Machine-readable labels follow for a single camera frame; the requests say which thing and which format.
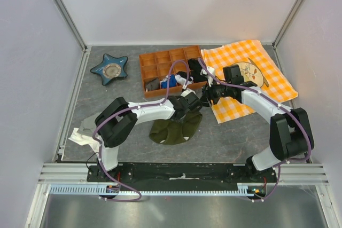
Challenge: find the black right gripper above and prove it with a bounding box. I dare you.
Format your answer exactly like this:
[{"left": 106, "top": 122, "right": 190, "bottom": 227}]
[{"left": 199, "top": 77, "right": 231, "bottom": 108}]

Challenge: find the olive green underwear cream waistband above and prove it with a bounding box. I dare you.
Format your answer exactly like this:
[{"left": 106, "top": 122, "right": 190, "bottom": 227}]
[{"left": 149, "top": 110, "right": 203, "bottom": 145}]

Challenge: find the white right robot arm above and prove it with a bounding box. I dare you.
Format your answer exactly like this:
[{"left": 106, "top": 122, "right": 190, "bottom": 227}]
[{"left": 200, "top": 62, "right": 314, "bottom": 182}]

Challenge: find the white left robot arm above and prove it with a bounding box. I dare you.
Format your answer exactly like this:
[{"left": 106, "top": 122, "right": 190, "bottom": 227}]
[{"left": 92, "top": 92, "right": 203, "bottom": 182}]

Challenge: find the blue white rolled underwear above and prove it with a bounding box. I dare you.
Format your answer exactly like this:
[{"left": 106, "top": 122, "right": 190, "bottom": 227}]
[{"left": 160, "top": 74, "right": 177, "bottom": 89}]

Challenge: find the black white rolled underwear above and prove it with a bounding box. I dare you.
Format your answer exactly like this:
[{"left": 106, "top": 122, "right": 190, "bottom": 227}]
[{"left": 175, "top": 71, "right": 193, "bottom": 85}]

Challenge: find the grey rolled underwear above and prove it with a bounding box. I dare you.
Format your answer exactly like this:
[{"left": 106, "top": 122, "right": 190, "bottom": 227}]
[{"left": 145, "top": 77, "right": 160, "bottom": 92}]

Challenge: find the white underwear pile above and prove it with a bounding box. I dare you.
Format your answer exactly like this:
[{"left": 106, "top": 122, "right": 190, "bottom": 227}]
[{"left": 68, "top": 128, "right": 100, "bottom": 155}]

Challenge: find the orange checkered cloth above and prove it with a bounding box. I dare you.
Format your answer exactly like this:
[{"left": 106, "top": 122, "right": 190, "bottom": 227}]
[{"left": 200, "top": 39, "right": 299, "bottom": 124}]

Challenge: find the orange compartment organizer box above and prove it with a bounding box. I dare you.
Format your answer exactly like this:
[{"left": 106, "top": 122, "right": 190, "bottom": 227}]
[{"left": 139, "top": 45, "right": 201, "bottom": 98}]

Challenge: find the beige decorated plate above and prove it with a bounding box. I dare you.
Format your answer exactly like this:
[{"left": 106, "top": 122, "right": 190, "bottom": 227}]
[{"left": 229, "top": 62, "right": 264, "bottom": 87}]

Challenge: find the brass knife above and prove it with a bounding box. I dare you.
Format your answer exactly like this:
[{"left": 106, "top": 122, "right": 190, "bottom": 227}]
[{"left": 246, "top": 58, "right": 270, "bottom": 87}]

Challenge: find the blue star shaped dish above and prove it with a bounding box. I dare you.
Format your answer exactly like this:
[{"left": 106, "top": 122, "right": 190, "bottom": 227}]
[{"left": 90, "top": 53, "right": 128, "bottom": 86}]

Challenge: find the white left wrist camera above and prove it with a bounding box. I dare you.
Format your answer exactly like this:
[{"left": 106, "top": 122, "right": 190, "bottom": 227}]
[{"left": 181, "top": 89, "right": 199, "bottom": 104}]

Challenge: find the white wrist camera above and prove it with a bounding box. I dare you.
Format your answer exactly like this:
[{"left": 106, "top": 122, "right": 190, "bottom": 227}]
[
  {"left": 181, "top": 89, "right": 199, "bottom": 104},
  {"left": 200, "top": 66, "right": 215, "bottom": 87}
]

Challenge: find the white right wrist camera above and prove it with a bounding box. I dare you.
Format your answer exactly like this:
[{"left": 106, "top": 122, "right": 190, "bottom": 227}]
[{"left": 200, "top": 66, "right": 215, "bottom": 87}]

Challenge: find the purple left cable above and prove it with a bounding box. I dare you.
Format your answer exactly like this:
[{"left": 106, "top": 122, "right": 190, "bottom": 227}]
[{"left": 92, "top": 60, "right": 192, "bottom": 202}]

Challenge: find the purple cable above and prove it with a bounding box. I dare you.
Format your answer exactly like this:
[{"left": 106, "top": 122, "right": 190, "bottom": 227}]
[
  {"left": 92, "top": 60, "right": 192, "bottom": 202},
  {"left": 197, "top": 57, "right": 315, "bottom": 202}
]

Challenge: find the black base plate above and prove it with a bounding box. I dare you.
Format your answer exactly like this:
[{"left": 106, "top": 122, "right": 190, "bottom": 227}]
[{"left": 87, "top": 162, "right": 277, "bottom": 189}]

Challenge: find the light blue cable duct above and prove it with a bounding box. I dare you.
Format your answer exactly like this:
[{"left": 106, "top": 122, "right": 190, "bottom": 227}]
[{"left": 49, "top": 184, "right": 255, "bottom": 196}]

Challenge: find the aluminium front rail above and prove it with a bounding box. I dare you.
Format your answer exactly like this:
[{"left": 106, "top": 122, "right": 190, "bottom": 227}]
[{"left": 38, "top": 162, "right": 329, "bottom": 185}]

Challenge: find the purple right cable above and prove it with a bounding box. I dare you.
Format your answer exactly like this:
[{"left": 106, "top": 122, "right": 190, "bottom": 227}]
[{"left": 197, "top": 57, "right": 315, "bottom": 202}]

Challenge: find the aluminium right frame post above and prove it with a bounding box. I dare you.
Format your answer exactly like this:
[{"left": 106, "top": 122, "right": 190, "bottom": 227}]
[{"left": 272, "top": 0, "right": 305, "bottom": 51}]

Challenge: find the aluminium frame post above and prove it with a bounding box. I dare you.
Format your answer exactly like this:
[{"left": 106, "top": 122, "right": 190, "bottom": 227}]
[
  {"left": 53, "top": 0, "right": 88, "bottom": 52},
  {"left": 272, "top": 0, "right": 305, "bottom": 51}
]

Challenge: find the aluminium left frame post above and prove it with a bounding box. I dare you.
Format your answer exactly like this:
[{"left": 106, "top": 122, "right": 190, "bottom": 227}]
[{"left": 53, "top": 0, "right": 88, "bottom": 52}]

